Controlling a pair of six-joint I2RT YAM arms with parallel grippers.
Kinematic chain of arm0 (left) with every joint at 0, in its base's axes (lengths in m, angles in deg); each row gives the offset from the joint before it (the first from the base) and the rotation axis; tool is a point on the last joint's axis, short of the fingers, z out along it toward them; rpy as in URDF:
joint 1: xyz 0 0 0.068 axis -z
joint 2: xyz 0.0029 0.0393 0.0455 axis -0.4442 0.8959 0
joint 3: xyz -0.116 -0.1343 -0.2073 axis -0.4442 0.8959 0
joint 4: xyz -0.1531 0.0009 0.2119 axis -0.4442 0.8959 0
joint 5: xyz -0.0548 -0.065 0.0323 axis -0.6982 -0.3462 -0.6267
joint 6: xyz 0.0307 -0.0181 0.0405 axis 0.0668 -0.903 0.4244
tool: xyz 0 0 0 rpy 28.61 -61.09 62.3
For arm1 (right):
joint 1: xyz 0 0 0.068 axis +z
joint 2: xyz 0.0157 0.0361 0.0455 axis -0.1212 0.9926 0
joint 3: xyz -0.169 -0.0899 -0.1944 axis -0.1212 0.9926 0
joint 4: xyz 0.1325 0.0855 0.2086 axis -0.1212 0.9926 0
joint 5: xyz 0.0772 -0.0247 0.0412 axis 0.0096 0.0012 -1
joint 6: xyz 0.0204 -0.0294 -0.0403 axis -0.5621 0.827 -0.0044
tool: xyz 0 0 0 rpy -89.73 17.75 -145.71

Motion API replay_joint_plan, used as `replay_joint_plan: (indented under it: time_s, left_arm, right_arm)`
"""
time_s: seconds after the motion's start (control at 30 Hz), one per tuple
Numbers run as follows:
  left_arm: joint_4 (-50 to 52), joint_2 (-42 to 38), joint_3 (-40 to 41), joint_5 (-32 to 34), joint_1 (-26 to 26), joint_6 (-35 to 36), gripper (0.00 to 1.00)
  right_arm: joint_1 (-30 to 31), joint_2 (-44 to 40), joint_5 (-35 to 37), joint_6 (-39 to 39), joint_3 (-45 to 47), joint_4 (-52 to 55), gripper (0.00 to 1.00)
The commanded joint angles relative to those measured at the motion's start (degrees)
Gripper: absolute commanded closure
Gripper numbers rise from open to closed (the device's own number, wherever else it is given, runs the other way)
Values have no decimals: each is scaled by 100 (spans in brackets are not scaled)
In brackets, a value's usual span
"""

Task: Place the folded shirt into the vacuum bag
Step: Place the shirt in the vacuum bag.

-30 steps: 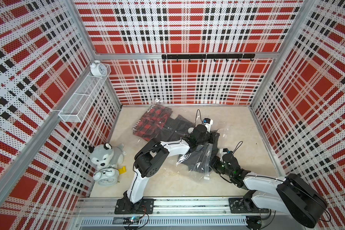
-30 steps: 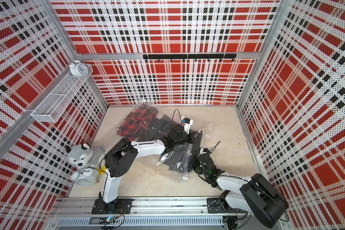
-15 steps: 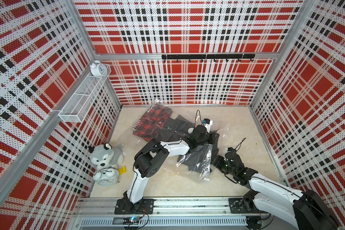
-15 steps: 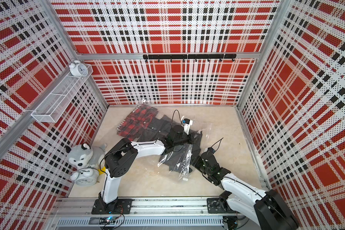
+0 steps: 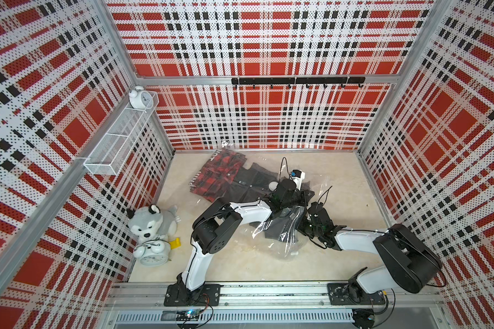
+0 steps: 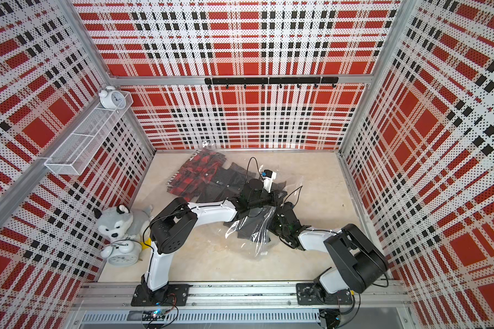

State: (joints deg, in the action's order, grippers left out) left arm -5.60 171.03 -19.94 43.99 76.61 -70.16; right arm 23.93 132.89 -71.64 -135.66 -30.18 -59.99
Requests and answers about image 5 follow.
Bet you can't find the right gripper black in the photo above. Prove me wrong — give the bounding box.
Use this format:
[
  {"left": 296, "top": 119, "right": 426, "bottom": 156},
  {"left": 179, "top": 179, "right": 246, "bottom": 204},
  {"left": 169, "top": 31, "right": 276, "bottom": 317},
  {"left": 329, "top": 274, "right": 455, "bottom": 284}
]
[{"left": 291, "top": 214, "right": 322, "bottom": 239}]

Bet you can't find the clear plastic vacuum bag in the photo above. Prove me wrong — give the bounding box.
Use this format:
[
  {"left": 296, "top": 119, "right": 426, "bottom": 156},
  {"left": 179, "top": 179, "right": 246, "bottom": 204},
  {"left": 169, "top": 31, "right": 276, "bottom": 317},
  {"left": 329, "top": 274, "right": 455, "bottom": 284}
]
[{"left": 189, "top": 149, "right": 340, "bottom": 259}]

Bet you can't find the red black plaid shirt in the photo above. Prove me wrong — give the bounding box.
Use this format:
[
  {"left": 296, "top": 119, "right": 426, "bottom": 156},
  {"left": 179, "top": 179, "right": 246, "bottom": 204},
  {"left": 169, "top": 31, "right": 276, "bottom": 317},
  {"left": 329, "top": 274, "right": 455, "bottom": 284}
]
[{"left": 189, "top": 149, "right": 246, "bottom": 202}]

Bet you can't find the dark pinstriped shirt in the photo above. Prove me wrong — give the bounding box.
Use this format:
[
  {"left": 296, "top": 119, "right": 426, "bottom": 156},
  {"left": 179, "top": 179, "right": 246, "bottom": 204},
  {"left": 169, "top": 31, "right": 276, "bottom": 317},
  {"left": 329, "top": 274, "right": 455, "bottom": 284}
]
[{"left": 263, "top": 190, "right": 315, "bottom": 245}]

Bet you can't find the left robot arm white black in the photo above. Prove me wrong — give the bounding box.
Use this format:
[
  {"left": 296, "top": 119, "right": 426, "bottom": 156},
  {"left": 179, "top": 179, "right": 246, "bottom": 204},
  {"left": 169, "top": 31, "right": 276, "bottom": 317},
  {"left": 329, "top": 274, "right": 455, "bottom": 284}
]
[{"left": 176, "top": 178, "right": 315, "bottom": 293}]

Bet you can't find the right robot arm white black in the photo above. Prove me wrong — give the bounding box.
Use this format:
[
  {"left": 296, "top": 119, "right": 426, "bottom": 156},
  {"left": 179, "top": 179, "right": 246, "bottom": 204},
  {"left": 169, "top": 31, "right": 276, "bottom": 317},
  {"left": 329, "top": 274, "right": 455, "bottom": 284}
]
[{"left": 297, "top": 202, "right": 443, "bottom": 294}]

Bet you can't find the yellow small block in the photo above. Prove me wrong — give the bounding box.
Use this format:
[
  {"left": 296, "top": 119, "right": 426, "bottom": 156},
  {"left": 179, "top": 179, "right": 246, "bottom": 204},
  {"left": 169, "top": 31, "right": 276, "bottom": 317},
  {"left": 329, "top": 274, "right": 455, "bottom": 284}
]
[{"left": 169, "top": 237, "right": 181, "bottom": 249}]

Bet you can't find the grey husky plush toy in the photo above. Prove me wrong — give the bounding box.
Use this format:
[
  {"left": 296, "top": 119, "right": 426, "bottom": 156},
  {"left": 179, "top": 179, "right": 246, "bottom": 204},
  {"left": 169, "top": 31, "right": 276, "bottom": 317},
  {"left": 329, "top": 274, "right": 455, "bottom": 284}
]
[{"left": 126, "top": 204, "right": 179, "bottom": 244}]

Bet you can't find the white alarm clock on floor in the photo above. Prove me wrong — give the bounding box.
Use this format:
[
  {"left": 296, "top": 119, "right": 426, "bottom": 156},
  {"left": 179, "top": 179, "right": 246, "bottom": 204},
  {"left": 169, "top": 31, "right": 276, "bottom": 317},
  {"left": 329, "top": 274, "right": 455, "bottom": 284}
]
[{"left": 133, "top": 240, "right": 171, "bottom": 267}]

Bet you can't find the white alarm clock on shelf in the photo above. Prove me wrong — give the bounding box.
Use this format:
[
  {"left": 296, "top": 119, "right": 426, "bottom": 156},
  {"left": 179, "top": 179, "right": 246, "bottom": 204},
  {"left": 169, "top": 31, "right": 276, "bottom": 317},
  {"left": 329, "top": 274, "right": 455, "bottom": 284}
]
[{"left": 129, "top": 86, "right": 153, "bottom": 110}]

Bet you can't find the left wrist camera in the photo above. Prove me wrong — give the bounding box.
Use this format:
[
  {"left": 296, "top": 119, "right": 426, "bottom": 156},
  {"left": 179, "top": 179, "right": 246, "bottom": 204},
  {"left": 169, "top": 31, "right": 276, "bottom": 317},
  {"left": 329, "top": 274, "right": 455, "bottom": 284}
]
[{"left": 290, "top": 169, "right": 305, "bottom": 190}]

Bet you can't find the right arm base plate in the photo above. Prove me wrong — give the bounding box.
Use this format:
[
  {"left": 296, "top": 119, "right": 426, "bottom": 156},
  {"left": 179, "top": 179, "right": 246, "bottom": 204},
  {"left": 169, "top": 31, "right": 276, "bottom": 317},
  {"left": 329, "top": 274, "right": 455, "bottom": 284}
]
[{"left": 327, "top": 282, "right": 386, "bottom": 306}]

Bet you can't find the black hook rail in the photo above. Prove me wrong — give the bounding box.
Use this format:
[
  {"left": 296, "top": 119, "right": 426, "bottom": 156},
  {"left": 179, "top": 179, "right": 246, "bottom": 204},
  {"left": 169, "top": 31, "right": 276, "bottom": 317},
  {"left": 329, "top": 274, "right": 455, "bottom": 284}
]
[{"left": 231, "top": 76, "right": 366, "bottom": 86}]

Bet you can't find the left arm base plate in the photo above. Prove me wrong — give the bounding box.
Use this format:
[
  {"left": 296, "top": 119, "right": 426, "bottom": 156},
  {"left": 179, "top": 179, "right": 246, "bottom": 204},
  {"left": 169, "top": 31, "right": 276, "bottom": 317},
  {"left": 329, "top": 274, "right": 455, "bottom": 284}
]
[{"left": 163, "top": 283, "right": 222, "bottom": 307}]

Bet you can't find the electronics board with cables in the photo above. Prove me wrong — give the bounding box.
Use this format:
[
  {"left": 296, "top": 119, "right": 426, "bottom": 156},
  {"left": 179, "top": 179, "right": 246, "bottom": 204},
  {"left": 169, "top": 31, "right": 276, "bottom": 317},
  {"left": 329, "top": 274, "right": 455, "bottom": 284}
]
[{"left": 161, "top": 308, "right": 215, "bottom": 328}]

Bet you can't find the white wire mesh shelf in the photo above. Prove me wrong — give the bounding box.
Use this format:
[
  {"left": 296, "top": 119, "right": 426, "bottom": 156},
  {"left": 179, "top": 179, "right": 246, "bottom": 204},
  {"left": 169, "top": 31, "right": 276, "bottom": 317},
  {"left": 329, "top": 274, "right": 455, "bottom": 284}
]
[{"left": 85, "top": 91, "right": 159, "bottom": 176}]

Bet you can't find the aluminium mounting rail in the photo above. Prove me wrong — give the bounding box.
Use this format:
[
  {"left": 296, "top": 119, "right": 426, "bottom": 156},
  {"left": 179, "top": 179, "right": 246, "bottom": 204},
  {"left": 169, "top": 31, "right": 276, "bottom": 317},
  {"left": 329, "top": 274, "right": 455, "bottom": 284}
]
[{"left": 104, "top": 281, "right": 445, "bottom": 311}]

